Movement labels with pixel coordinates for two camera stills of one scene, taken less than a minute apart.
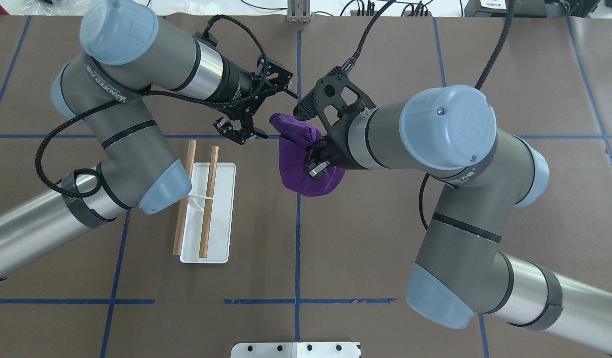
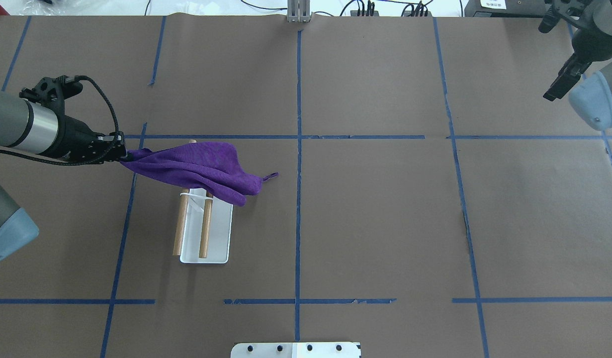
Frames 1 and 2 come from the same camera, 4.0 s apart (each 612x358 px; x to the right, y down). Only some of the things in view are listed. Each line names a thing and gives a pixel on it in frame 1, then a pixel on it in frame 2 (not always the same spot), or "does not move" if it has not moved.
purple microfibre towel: x=297 y=137 -> x=213 y=169
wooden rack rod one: x=181 y=219 does not move
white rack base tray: x=220 y=229 does not move
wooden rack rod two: x=208 y=209 does not move
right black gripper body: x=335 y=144 -> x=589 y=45
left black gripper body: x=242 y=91 -> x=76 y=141
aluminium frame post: x=299 y=11 does not move
